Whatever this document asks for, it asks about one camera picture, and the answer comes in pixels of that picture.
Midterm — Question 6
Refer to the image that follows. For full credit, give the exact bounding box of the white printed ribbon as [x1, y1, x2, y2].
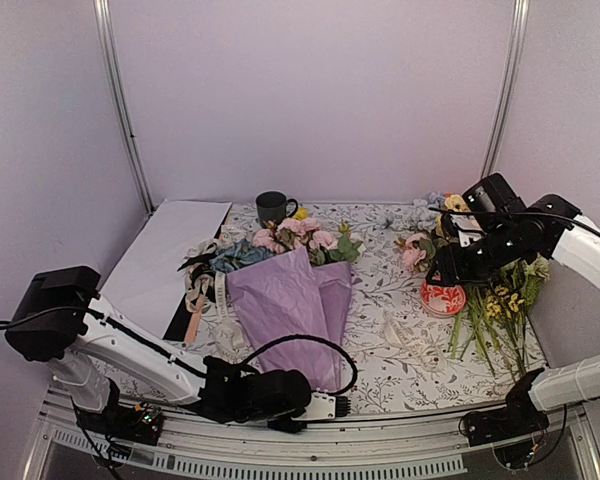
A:
[179, 224, 261, 361]

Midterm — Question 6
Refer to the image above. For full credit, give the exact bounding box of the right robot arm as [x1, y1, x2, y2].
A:
[427, 173, 600, 436]

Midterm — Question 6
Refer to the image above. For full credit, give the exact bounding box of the yellow flower stem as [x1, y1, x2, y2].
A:
[292, 207, 309, 221]

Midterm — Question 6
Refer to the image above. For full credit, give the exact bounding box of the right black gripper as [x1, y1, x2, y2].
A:
[425, 223, 521, 287]

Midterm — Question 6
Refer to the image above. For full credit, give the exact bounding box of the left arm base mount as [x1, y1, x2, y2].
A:
[73, 404, 164, 446]

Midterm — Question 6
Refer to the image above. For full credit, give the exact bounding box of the left aluminium frame post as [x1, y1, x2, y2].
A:
[93, 0, 156, 217]

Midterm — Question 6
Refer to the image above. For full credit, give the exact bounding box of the front aluminium rail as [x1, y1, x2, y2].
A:
[22, 388, 600, 479]

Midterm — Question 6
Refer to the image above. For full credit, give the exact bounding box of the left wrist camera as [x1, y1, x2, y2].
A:
[304, 392, 351, 421]

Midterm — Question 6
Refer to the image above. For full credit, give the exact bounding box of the dark grey mug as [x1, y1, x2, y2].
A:
[255, 191, 299, 227]

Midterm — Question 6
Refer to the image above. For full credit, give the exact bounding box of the pile of fake flowers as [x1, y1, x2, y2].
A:
[394, 193, 550, 380]

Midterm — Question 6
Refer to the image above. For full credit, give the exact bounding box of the red patterned bowl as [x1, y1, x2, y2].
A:
[420, 282, 467, 318]

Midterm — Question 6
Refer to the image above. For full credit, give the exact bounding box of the blue hydrangea stem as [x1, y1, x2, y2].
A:
[210, 239, 274, 274]

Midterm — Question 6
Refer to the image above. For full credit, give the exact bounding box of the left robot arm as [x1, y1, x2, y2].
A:
[0, 266, 313, 434]

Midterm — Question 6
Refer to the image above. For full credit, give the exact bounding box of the aluminium frame post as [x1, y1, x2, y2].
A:
[480, 0, 530, 178]
[93, 0, 156, 217]

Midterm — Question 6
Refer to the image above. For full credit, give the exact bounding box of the pink wrapping paper sheet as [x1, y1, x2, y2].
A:
[226, 248, 353, 392]

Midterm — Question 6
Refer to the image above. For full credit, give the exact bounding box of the right aluminium frame post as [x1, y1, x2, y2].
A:
[480, 0, 530, 178]

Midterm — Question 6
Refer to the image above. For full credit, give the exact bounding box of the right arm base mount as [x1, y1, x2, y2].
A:
[458, 400, 549, 446]

